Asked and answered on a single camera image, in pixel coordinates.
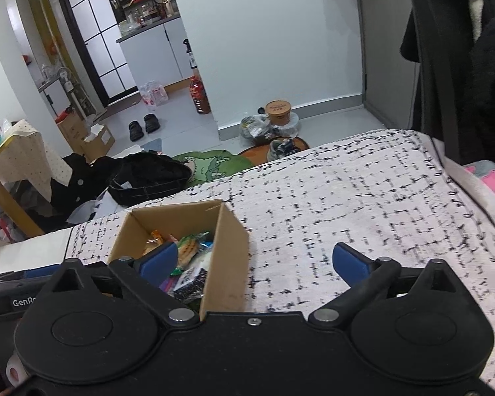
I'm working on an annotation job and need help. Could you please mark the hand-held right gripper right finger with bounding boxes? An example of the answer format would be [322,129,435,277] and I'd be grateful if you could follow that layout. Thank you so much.
[307,243,467,331]

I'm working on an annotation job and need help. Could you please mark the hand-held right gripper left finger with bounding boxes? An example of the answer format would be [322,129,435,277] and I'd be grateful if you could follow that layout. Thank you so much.
[47,240,201,331]

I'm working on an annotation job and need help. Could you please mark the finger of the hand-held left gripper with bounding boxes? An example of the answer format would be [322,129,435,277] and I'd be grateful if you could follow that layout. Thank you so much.
[24,266,62,280]

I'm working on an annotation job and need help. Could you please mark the black and white snack packet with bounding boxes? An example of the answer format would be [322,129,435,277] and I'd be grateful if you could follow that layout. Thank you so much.
[171,251,215,304]

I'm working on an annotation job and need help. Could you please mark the person's left hand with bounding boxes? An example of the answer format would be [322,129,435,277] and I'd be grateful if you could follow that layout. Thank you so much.
[0,350,27,386]

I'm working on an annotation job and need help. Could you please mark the printed blanket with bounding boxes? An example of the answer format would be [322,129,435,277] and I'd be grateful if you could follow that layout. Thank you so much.
[66,129,495,392]

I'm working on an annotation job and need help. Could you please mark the wooden table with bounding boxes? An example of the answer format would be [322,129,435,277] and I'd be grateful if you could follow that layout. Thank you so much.
[0,140,46,238]

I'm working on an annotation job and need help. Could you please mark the black bag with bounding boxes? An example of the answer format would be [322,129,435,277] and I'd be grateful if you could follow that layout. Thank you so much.
[107,151,192,207]

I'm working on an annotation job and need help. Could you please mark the black clothes pile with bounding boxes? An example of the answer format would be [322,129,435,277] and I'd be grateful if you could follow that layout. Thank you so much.
[49,152,120,219]

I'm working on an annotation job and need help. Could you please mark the green rug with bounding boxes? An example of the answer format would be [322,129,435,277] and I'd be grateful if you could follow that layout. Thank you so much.
[171,148,252,188]

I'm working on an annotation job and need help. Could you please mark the dotted beige cloth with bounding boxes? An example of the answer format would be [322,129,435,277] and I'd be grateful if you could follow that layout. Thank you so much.
[0,119,73,201]

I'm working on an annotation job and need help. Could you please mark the open cardboard box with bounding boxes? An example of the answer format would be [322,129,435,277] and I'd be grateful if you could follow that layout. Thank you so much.
[80,123,116,161]

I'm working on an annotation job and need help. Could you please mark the orange round mat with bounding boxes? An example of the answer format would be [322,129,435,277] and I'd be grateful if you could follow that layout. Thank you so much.
[239,136,310,166]

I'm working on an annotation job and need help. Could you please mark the tall cardboard box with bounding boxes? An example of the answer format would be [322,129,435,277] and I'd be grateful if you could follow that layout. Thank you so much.
[55,109,87,149]

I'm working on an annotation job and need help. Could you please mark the clear plastic container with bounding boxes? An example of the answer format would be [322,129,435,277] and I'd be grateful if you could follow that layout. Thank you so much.
[272,113,302,137]

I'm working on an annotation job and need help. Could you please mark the pink cloth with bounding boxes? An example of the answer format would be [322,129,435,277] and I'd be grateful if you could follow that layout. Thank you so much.
[462,161,495,203]

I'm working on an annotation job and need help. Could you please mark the plastic trash bag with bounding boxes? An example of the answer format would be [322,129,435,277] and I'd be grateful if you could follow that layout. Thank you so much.
[239,112,275,141]

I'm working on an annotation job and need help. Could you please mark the brown paper tub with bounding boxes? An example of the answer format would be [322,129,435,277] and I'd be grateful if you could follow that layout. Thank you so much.
[265,100,292,125]

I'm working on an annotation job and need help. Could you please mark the pack of water bottles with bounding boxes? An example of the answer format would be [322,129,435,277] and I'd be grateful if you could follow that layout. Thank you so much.
[139,80,169,107]

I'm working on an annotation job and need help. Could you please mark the red oil bottle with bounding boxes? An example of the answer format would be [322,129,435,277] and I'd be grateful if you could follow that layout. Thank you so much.
[189,76,212,115]

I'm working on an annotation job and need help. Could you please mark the standing fan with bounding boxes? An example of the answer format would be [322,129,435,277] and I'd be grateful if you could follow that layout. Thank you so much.
[58,66,87,118]

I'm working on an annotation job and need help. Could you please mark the white cabinet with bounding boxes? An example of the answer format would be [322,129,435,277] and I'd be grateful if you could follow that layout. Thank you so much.
[116,16,194,91]

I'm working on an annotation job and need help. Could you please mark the black spray bottle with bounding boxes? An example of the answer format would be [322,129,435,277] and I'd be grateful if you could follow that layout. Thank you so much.
[182,38,198,71]

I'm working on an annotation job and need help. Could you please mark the grey door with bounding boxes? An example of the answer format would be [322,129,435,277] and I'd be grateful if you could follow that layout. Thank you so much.
[352,0,417,128]

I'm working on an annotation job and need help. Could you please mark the black framed glass door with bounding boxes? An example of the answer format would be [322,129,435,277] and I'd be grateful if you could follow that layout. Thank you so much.
[54,0,143,108]

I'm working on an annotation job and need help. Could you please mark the black fluffy coat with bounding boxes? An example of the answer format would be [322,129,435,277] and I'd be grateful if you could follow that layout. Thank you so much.
[468,14,495,161]

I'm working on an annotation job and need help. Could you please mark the row of kitchen bottles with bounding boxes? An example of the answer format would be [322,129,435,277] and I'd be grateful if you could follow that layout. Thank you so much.
[111,0,180,36]

